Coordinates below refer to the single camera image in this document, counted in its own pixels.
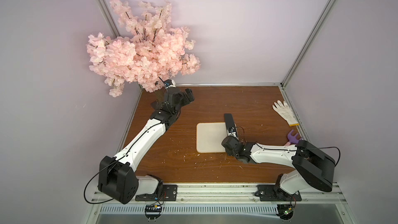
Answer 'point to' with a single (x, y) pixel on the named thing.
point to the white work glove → (286, 112)
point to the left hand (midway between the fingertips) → (185, 91)
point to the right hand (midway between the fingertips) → (229, 142)
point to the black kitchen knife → (229, 121)
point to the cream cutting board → (209, 137)
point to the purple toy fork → (293, 139)
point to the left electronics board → (153, 211)
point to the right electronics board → (285, 211)
